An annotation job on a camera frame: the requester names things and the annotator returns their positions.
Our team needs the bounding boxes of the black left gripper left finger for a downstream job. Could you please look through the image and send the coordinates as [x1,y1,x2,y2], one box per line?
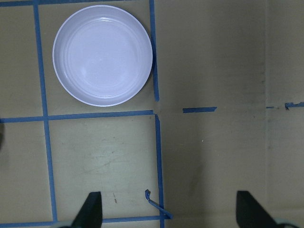
[71,191,103,228]

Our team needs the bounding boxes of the lilac round plate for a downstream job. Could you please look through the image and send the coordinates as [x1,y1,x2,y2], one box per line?
[52,5,153,107]

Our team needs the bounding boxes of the brown paper table cover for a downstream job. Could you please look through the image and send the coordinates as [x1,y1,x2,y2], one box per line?
[0,0,304,228]

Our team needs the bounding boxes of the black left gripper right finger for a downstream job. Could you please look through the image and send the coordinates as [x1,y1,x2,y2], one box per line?
[236,190,279,228]

